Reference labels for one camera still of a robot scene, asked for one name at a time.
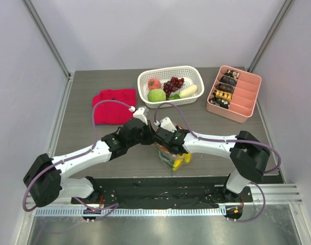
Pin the white slotted cable duct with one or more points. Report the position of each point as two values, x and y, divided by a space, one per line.
82 211

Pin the red folded cloth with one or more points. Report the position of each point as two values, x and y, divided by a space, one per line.
113 113

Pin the green fake cabbage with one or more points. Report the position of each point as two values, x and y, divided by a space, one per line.
156 95

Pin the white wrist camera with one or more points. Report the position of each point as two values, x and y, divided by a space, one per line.
141 114
166 124

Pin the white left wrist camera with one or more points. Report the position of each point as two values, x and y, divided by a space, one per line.
141 114

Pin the yellow fake banana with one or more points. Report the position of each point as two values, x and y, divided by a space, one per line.
181 160

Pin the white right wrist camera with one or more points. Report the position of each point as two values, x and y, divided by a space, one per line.
166 124

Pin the white perforated plastic basket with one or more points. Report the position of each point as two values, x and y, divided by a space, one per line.
191 76

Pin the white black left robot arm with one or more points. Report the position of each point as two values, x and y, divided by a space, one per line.
49 178

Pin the pink fake peach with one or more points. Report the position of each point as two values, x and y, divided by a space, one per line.
154 83

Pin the pink divided organizer tray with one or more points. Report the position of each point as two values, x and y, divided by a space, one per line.
234 94

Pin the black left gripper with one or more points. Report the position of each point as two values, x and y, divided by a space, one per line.
148 141

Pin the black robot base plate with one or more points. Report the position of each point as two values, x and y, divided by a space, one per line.
161 193

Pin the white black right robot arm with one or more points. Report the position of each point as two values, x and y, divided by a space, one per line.
248 155

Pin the white fake radish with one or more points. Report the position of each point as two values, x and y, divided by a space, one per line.
185 93

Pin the clear zip top bag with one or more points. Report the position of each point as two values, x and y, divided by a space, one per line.
173 161

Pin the purple fake grape bunch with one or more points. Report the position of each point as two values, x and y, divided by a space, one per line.
173 86

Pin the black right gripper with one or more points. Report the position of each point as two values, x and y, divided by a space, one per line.
158 138

